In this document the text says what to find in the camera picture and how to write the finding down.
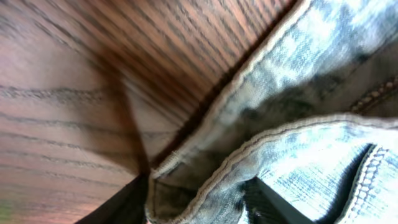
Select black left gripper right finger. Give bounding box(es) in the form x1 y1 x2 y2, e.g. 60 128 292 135
244 177 315 224

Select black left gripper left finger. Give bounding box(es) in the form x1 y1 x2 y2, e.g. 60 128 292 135
76 175 148 224

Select light blue denim shorts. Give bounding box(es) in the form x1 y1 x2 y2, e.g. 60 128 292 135
146 0 397 223

